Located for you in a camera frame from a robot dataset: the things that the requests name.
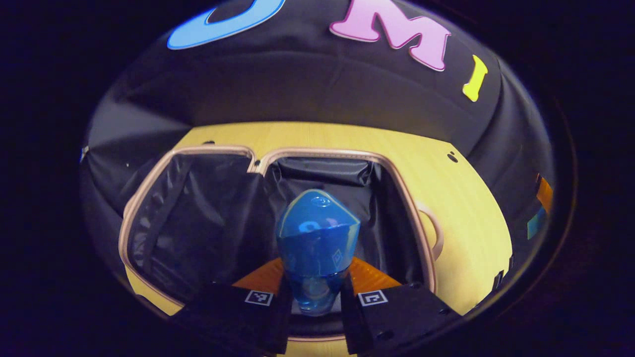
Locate blue skincare bottle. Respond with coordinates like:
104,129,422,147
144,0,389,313
275,188,362,318

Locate pink suitcase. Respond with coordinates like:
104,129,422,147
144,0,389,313
118,144,445,343

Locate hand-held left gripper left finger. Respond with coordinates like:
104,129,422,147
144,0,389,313
174,258,293,356

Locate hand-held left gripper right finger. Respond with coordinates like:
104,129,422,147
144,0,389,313
340,255,463,356

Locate black backdrop cloth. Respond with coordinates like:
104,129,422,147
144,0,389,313
79,0,556,258

